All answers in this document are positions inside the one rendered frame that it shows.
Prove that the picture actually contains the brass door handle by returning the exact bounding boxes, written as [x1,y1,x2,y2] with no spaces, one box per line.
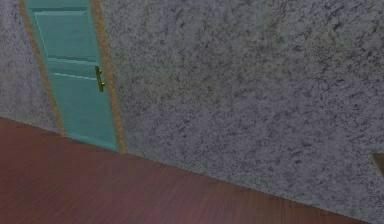
[94,65,106,93]

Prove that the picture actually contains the teal room door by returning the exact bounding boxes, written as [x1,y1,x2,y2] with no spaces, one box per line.
[16,0,128,155]

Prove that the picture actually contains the brown wooden furniture corner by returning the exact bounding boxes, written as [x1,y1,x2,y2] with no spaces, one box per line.
[372,152,384,177]

